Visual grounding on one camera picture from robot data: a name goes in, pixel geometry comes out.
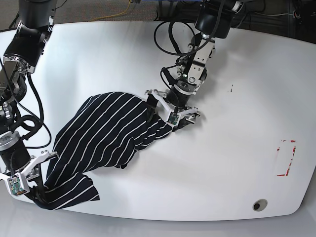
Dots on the red tape rectangle marking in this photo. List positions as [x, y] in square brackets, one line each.
[284, 157]

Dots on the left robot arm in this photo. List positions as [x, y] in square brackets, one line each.
[214, 21]

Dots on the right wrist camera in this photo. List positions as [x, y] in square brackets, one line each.
[18, 185]

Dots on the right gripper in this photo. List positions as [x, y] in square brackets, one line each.
[32, 172]

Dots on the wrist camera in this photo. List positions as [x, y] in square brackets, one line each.
[18, 185]
[173, 118]

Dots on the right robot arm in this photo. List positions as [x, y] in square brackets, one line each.
[21, 110]

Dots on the right table cable grommet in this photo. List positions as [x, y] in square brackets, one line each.
[260, 205]

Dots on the black white striped t-shirt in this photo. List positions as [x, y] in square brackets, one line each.
[106, 131]

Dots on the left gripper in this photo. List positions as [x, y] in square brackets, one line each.
[157, 104]

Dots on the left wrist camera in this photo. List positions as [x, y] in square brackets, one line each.
[173, 118]

